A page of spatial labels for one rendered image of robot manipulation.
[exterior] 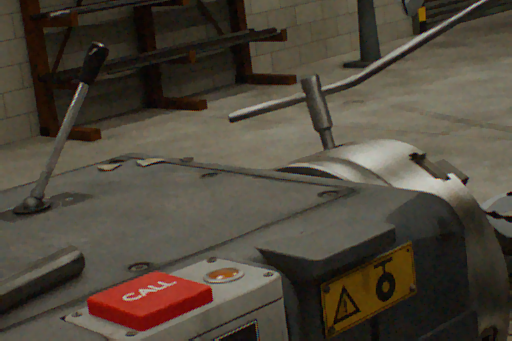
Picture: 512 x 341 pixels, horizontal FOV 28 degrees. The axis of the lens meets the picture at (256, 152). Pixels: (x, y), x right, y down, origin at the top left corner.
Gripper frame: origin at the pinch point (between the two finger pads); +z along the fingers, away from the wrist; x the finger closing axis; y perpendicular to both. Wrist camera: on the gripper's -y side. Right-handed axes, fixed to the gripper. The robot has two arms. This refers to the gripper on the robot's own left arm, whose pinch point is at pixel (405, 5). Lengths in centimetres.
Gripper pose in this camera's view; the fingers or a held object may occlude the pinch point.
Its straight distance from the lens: 124.8
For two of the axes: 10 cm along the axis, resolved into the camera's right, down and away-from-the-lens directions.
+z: 0.0, 9.4, 3.5
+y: 7.3, -2.4, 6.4
